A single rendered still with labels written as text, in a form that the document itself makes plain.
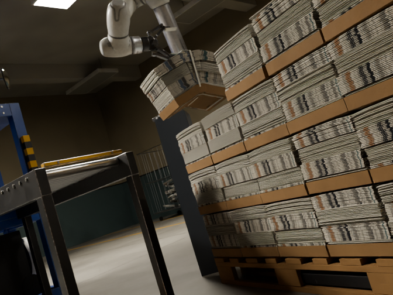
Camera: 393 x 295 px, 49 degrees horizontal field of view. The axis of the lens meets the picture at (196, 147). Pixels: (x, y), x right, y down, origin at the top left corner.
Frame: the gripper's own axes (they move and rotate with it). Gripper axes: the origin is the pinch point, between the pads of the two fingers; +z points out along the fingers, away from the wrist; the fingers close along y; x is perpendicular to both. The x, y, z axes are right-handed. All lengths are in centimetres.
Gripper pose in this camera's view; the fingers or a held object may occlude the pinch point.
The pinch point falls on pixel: (177, 41)
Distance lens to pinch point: 240.6
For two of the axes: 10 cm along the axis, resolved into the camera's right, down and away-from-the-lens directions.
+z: 9.3, -1.7, 3.4
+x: 3.1, -1.6, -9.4
